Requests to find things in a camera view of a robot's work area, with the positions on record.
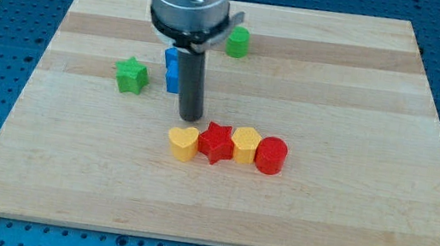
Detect yellow heart block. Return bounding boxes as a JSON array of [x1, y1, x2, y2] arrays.
[[168, 127, 200, 162]]

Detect blue block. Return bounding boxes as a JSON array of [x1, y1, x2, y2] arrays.
[[164, 47, 179, 94]]

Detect green star block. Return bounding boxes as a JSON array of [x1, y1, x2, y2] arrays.
[[115, 56, 150, 95]]

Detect red star block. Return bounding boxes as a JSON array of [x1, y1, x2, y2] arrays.
[[197, 121, 234, 164]]

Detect yellow pentagon block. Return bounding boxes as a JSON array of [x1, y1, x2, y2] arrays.
[[232, 126, 262, 164]]

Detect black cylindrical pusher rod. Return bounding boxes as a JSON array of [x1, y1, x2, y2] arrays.
[[178, 50, 206, 122]]

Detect wooden board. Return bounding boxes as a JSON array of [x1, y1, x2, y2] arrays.
[[0, 0, 440, 246]]

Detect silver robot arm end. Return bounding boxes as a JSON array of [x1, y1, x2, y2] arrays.
[[150, 0, 230, 48]]

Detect black clamp ring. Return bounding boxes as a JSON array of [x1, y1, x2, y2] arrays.
[[144, 0, 247, 61]]

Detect red cylinder block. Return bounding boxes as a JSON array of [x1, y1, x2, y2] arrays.
[[255, 136, 289, 175]]

